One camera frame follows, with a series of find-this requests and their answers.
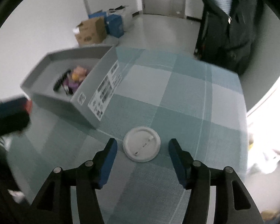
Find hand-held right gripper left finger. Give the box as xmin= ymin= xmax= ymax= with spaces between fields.
xmin=31 ymin=138 xmax=118 ymax=224

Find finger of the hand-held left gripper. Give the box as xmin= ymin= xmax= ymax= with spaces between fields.
xmin=0 ymin=112 xmax=31 ymax=137
xmin=0 ymin=97 xmax=29 ymax=119

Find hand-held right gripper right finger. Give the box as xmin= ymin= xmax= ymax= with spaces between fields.
xmin=168 ymin=138 xmax=264 ymax=224

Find white round badge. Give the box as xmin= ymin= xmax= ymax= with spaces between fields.
xmin=123 ymin=126 xmax=161 ymax=162

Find grey cardboard box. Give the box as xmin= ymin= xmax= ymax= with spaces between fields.
xmin=21 ymin=45 xmax=124 ymax=130

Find purple ring bracelet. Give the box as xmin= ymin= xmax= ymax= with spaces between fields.
xmin=65 ymin=78 xmax=82 ymax=94

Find pink toy charm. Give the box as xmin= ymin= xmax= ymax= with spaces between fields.
xmin=71 ymin=66 xmax=89 ymax=81

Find teal plaid tablecloth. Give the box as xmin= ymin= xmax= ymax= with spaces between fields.
xmin=7 ymin=47 xmax=249 ymax=224

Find brown cardboard box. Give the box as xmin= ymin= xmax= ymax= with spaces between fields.
xmin=73 ymin=17 xmax=108 ymax=47

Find crumpled white plastic bags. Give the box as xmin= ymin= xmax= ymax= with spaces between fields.
xmin=103 ymin=36 xmax=120 ymax=47

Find small blue box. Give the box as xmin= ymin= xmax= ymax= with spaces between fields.
xmin=88 ymin=10 xmax=106 ymax=19

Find large blue box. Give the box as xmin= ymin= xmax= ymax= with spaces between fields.
xmin=105 ymin=14 xmax=126 ymax=38

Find white plastic bag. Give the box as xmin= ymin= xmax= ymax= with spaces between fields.
xmin=107 ymin=5 xmax=133 ymax=28

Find dark jacket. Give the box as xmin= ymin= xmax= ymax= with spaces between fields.
xmin=194 ymin=0 xmax=264 ymax=75

